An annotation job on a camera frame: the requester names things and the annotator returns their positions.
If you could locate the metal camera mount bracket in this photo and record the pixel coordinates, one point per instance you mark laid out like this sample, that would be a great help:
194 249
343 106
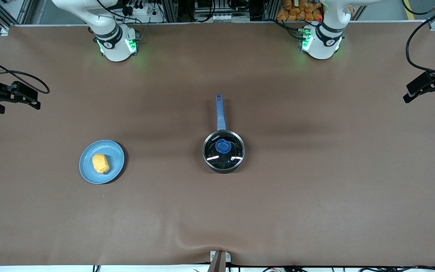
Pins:
219 262

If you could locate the bag of orange items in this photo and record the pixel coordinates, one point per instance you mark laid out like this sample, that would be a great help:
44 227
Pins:
300 10

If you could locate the yellow potato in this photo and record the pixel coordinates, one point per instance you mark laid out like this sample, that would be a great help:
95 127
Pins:
101 164

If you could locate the blue round plate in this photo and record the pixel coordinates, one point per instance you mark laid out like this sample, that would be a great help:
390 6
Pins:
115 160

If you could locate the glass lid with blue knob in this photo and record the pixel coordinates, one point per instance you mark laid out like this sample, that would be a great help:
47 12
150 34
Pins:
223 146

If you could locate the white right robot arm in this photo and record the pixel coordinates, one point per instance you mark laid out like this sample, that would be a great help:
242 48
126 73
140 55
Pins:
115 49

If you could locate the brown table cover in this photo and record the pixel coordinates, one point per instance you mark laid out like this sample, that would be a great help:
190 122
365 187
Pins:
315 207

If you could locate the aluminium frame post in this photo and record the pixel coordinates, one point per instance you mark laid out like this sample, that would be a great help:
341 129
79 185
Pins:
170 10
271 9

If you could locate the white power strip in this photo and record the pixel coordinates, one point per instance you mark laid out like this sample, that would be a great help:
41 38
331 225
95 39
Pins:
145 10

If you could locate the small white connector strip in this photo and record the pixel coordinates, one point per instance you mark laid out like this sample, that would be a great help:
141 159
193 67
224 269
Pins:
221 17

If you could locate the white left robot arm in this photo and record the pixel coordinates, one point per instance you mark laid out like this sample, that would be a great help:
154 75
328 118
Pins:
323 47

